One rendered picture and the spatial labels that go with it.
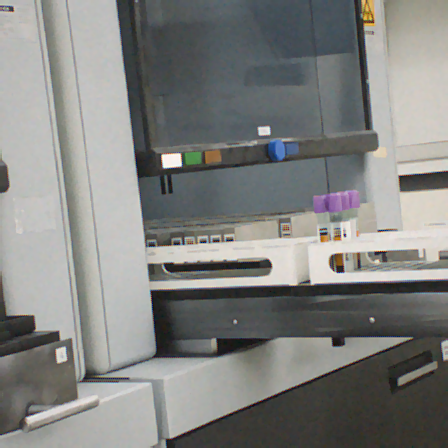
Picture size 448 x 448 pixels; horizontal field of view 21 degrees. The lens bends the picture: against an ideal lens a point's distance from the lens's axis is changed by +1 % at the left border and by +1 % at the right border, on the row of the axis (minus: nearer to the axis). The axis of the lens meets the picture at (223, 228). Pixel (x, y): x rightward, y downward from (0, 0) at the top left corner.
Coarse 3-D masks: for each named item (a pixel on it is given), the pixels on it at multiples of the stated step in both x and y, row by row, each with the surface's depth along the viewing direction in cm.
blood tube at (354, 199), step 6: (348, 192) 142; (354, 192) 142; (354, 198) 142; (354, 204) 142; (354, 210) 142; (354, 216) 142; (354, 222) 142; (354, 228) 142; (354, 234) 142; (354, 252) 143; (360, 252) 143; (354, 258) 143; (360, 258) 143; (354, 264) 143; (360, 264) 143
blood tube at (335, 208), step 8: (328, 200) 139; (336, 200) 138; (336, 208) 138; (336, 216) 139; (336, 224) 139; (336, 232) 139; (336, 240) 139; (336, 256) 139; (344, 256) 140; (336, 264) 140; (344, 264) 140; (336, 272) 140; (344, 272) 140
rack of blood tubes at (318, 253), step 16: (352, 240) 138; (368, 240) 136; (384, 240) 135; (400, 240) 134; (416, 240) 133; (432, 240) 132; (320, 256) 140; (320, 272) 140; (352, 272) 140; (368, 272) 137; (384, 272) 136; (400, 272) 135; (416, 272) 133; (432, 272) 132
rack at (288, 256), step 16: (256, 240) 156; (272, 240) 153; (288, 240) 150; (304, 240) 147; (160, 256) 153; (176, 256) 152; (192, 256) 150; (208, 256) 149; (224, 256) 148; (240, 256) 146; (256, 256) 145; (272, 256) 144; (288, 256) 143; (304, 256) 145; (160, 272) 166; (192, 272) 162; (208, 272) 160; (224, 272) 160; (240, 272) 158; (256, 272) 157; (272, 272) 144; (288, 272) 143; (304, 272) 144; (160, 288) 154
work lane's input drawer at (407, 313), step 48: (240, 288) 146; (288, 288) 142; (336, 288) 139; (384, 288) 135; (432, 288) 132; (192, 336) 149; (240, 336) 145; (288, 336) 142; (336, 336) 138; (384, 336) 135; (432, 336) 131
